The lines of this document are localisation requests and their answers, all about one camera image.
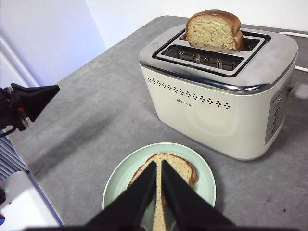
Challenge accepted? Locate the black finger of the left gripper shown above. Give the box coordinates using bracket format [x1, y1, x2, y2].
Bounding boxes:
[22, 87, 61, 123]
[11, 83, 61, 103]

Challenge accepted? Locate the grey toaster lever knob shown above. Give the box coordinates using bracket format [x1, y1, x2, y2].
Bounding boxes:
[288, 81, 308, 100]

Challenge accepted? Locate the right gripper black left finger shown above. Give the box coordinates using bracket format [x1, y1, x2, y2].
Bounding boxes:
[84, 161, 157, 228]

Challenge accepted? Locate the toasted bread slice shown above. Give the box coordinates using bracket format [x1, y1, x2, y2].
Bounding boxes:
[120, 153, 199, 231]
[184, 9, 244, 52]

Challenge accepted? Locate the pale green round plate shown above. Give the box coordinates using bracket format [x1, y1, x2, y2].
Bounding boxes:
[102, 142, 217, 231]

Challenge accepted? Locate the ribbed blue grey panel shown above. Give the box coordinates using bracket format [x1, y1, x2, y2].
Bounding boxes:
[0, 136, 31, 182]

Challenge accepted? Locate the cream toaster with chrome top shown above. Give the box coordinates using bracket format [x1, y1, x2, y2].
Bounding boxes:
[138, 24, 299, 162]

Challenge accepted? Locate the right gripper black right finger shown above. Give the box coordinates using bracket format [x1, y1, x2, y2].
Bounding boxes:
[160, 160, 235, 228]

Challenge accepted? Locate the white box with green light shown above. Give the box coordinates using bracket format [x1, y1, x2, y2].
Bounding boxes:
[0, 171, 61, 228]

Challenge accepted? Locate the white toaster cord with plug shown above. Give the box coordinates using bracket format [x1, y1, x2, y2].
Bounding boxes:
[279, 30, 308, 72]

